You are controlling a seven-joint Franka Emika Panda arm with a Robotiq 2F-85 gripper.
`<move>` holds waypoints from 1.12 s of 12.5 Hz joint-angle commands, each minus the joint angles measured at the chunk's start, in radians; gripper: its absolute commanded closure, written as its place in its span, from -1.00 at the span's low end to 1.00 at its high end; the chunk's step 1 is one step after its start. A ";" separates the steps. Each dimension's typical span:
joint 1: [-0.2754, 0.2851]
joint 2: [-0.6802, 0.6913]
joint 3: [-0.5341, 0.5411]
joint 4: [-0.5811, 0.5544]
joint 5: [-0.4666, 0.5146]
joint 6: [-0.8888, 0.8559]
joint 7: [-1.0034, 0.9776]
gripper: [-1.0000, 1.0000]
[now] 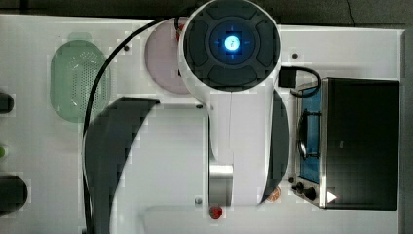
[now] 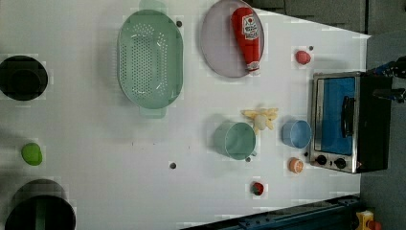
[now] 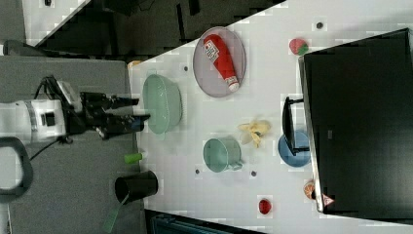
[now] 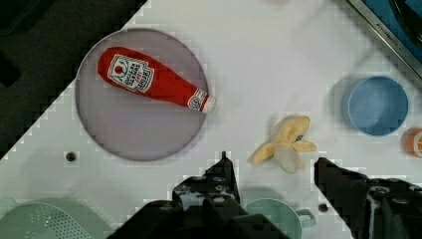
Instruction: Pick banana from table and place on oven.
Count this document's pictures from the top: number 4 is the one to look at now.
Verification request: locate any black toaster oven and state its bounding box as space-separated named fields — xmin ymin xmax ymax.
xmin=345 ymin=0 xmax=422 ymax=78

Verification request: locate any blue bowl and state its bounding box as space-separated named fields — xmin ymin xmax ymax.
xmin=340 ymin=76 xmax=409 ymax=137

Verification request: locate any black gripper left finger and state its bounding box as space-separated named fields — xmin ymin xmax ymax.
xmin=172 ymin=151 xmax=240 ymax=210

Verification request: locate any red plush ketchup bottle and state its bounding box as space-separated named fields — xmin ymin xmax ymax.
xmin=97 ymin=47 xmax=217 ymax=114

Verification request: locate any green perforated colander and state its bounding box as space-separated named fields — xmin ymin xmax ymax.
xmin=0 ymin=197 xmax=112 ymax=239

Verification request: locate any grey round plate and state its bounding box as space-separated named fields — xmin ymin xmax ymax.
xmin=75 ymin=28 xmax=210 ymax=162

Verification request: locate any yellow plush banana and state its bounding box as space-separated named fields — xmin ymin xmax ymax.
xmin=250 ymin=116 xmax=317 ymax=173

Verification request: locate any orange slice toy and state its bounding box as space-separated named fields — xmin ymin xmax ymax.
xmin=406 ymin=128 xmax=422 ymax=158

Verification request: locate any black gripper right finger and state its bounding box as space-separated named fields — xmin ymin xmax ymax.
xmin=314 ymin=157 xmax=422 ymax=239

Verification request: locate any green mug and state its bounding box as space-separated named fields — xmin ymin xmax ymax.
xmin=245 ymin=198 xmax=317 ymax=239

